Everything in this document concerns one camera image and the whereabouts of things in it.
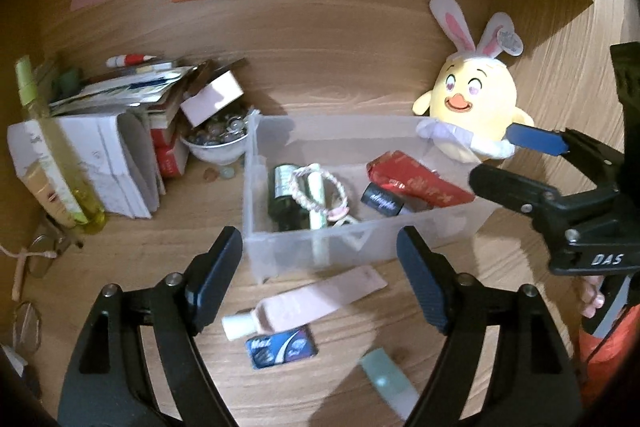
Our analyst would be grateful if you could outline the pink tube with white cap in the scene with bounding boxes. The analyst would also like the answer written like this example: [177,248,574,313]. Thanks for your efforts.
[221,264,388,340]

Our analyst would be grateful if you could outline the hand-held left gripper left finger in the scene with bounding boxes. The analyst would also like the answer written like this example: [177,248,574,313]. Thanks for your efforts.
[57,227,244,427]

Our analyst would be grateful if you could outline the light green eraser stick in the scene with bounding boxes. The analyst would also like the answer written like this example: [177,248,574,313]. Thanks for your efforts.
[359,347,418,423]

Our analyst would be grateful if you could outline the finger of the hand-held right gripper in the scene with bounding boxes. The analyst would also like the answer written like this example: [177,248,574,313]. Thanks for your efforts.
[469,163,566,239]
[506,123,626,194]

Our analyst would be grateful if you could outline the yellow-green spray bottle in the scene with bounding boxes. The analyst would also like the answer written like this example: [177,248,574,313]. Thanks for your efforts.
[14,55,108,235]

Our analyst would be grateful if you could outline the person's right hand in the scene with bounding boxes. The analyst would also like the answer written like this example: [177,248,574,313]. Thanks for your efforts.
[575,274,608,320]

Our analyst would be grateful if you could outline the clear plastic storage box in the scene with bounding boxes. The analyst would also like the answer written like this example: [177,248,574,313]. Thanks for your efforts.
[241,111,493,284]

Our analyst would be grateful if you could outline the red and white marker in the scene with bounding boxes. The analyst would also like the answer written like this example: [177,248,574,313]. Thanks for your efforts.
[105,53,160,68]

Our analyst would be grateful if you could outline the pink cord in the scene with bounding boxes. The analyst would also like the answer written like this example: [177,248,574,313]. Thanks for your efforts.
[0,244,56,303]

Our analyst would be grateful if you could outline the dark green glass bottle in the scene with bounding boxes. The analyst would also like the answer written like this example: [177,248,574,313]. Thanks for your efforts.
[267,163,308,233]

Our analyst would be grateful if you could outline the person's red clothing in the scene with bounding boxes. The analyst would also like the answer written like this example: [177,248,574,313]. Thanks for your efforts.
[577,307,640,408]

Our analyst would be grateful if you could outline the small black bottle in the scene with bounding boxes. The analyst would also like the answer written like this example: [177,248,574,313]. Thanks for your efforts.
[360,183,406,218]

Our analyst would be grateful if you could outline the yellow chick plush toy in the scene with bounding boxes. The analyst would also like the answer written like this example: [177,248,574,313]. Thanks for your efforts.
[412,0,535,164]

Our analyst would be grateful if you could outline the red foil packet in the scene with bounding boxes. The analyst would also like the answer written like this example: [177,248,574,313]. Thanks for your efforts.
[366,149,476,208]

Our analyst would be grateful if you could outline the eyeglasses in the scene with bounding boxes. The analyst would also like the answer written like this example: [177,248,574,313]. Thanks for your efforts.
[10,227,83,355]

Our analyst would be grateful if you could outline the pink braided bracelet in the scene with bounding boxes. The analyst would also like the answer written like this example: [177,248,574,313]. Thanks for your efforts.
[289,168,351,225]

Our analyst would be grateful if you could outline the blue foil packet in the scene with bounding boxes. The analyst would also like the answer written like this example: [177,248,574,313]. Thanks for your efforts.
[245,326,319,369]

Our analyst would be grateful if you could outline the cream squeeze tube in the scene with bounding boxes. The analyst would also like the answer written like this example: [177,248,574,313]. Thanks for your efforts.
[22,159,83,228]

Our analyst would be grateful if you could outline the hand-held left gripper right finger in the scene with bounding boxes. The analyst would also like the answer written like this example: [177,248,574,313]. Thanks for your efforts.
[396,227,583,427]

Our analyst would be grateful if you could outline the white paper file box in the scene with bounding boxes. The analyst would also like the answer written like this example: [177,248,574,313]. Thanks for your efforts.
[7,109,166,220]

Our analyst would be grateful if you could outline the red cardboard box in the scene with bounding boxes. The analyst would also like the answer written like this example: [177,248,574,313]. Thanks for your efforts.
[150,102,190,180]

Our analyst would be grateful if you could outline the small pink box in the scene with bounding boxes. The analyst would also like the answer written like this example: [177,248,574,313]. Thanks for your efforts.
[180,71,246,128]

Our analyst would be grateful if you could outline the pile of papers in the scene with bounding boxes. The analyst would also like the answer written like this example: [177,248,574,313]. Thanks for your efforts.
[47,59,201,118]

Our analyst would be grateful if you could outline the white bowl of beads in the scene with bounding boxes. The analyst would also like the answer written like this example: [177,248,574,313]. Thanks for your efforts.
[180,104,251,168]

